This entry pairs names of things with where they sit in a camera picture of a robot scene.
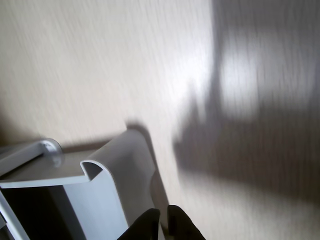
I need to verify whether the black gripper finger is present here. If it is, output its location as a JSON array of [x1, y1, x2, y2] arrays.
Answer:
[[166, 204, 207, 240], [118, 207, 161, 240]]

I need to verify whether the white drawer cabinet frame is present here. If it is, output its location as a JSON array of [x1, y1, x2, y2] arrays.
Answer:
[[0, 138, 64, 179]]

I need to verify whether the white plastic rack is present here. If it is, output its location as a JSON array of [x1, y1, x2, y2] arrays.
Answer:
[[0, 129, 166, 240]]

